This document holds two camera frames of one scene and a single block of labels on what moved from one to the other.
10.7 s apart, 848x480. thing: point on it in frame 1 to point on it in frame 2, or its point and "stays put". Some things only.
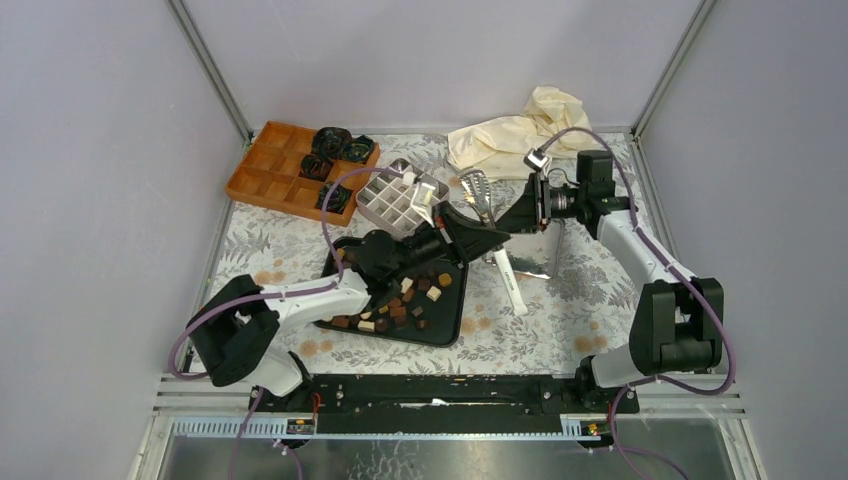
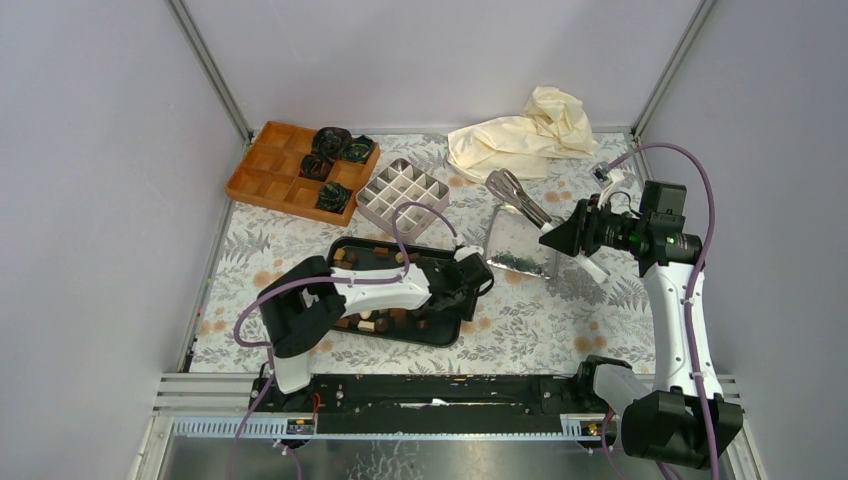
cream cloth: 497,148 stays put
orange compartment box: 269,174 stays put
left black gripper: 460,236 to 463,313
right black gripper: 532,211 to 579,231
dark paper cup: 330,142 stays put
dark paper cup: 358,149 stays put
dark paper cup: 315,167 stays put
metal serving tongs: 477,185 to 508,186
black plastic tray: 431,306 stays put
